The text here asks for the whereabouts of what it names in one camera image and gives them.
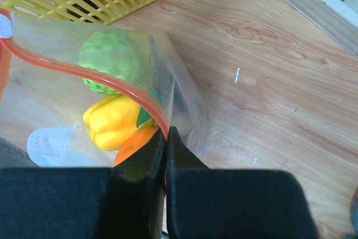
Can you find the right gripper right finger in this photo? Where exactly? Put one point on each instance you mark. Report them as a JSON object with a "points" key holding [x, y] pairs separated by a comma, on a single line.
{"points": [[232, 203]]}

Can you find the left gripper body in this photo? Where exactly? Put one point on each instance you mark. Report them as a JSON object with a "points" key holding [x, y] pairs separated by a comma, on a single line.
{"points": [[12, 156]]}

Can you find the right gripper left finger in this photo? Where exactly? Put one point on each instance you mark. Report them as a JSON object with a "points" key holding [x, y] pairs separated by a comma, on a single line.
{"points": [[125, 201]]}

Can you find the small orange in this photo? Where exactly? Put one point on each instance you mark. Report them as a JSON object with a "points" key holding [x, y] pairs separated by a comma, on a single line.
{"points": [[134, 143]]}

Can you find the yellow bell pepper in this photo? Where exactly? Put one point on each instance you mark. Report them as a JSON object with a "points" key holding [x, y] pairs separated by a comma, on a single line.
{"points": [[112, 121]]}

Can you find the clear zip top bag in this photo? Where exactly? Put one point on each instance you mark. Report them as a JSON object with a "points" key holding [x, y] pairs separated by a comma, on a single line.
{"points": [[45, 92]]}

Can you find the green custard apple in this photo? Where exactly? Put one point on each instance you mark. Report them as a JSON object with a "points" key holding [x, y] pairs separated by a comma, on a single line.
{"points": [[113, 52]]}

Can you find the longan fruit bunch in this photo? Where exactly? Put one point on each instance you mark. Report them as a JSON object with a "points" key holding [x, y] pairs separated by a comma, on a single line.
{"points": [[171, 85]]}

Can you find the blue cloth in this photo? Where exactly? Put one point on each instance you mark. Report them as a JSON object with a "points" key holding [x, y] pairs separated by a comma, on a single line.
{"points": [[353, 211]]}

